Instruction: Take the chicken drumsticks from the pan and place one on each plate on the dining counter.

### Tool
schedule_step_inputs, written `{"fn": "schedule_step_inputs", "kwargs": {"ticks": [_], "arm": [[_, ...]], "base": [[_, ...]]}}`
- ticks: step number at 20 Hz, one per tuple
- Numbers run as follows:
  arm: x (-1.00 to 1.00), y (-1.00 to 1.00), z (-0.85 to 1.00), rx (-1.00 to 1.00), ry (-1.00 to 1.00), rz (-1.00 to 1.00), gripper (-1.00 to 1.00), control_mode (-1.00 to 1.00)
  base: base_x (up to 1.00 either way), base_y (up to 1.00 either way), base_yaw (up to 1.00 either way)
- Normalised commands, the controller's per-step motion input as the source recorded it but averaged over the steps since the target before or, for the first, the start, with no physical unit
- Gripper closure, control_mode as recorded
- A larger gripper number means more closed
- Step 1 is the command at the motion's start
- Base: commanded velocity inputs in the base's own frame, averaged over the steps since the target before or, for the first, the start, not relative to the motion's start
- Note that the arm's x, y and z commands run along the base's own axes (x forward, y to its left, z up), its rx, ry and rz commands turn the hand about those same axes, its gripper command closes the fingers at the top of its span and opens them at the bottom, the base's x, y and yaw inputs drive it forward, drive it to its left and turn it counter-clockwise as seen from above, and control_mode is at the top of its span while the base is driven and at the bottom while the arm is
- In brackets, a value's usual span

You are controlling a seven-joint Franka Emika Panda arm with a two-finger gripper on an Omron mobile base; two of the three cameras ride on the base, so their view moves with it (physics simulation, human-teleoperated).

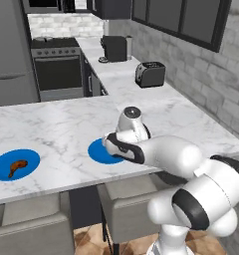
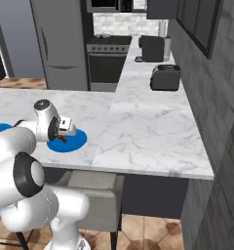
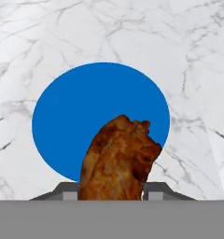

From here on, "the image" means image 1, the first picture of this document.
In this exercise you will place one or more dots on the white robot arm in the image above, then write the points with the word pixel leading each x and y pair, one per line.
pixel 178 156

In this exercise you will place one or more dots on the blue plate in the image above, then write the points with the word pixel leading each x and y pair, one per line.
pixel 96 152
pixel 25 157

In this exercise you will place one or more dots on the dark counter base panel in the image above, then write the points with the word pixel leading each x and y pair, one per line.
pixel 85 207

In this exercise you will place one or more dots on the brown chicken drumstick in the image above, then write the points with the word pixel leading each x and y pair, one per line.
pixel 18 165

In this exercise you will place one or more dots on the grey pan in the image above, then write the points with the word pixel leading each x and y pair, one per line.
pixel 43 39

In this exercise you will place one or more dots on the dark base cupboards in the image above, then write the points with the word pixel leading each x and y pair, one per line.
pixel 93 83

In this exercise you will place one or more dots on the black toaster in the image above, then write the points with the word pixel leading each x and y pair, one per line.
pixel 150 74

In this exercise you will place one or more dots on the black coffee machine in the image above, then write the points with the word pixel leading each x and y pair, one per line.
pixel 115 48

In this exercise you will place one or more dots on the grey upholstered stool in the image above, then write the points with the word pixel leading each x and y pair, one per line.
pixel 131 209
pixel 35 229

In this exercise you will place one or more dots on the steel oven with hob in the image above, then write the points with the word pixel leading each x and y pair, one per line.
pixel 58 71

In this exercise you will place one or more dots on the grey fridge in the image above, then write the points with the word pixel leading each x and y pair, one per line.
pixel 10 53

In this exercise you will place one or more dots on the dark wall cupboards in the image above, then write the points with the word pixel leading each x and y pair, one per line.
pixel 178 15

